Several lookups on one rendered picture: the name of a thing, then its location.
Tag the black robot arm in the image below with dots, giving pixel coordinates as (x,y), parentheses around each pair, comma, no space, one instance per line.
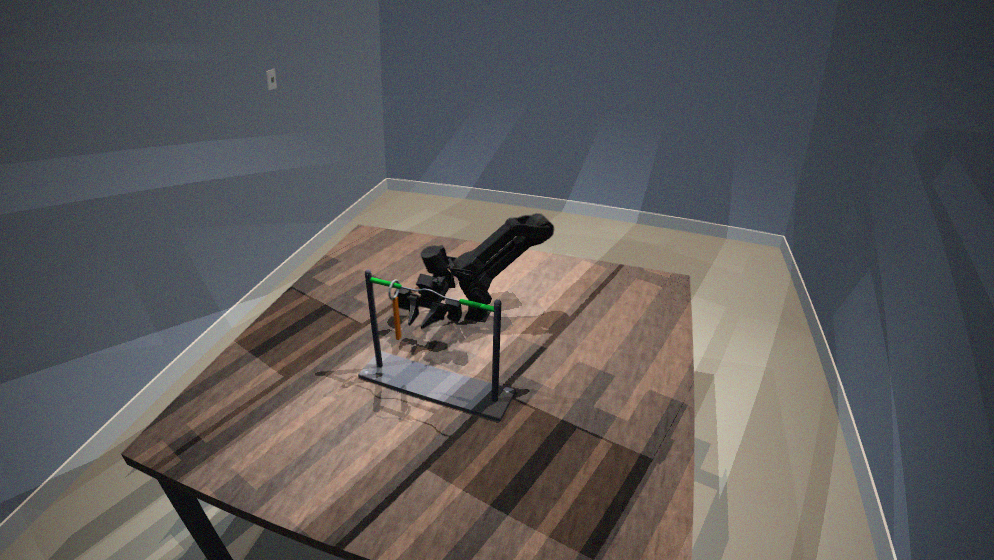
(473,270)

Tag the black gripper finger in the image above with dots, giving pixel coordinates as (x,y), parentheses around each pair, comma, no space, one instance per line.
(413,309)
(435,314)

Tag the grey loop with orange handle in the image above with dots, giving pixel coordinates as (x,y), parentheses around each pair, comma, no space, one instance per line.
(396,311)

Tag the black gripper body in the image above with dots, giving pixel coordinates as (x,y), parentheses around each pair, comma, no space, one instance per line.
(452,307)

